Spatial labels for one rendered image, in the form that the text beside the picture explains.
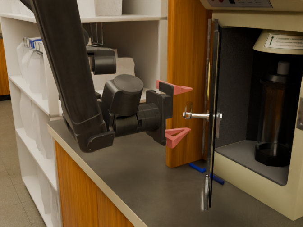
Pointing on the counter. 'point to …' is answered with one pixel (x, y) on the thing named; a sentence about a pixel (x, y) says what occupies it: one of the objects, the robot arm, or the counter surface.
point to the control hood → (291, 6)
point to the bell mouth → (280, 42)
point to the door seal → (215, 115)
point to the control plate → (241, 3)
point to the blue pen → (202, 173)
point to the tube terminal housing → (279, 17)
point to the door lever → (188, 114)
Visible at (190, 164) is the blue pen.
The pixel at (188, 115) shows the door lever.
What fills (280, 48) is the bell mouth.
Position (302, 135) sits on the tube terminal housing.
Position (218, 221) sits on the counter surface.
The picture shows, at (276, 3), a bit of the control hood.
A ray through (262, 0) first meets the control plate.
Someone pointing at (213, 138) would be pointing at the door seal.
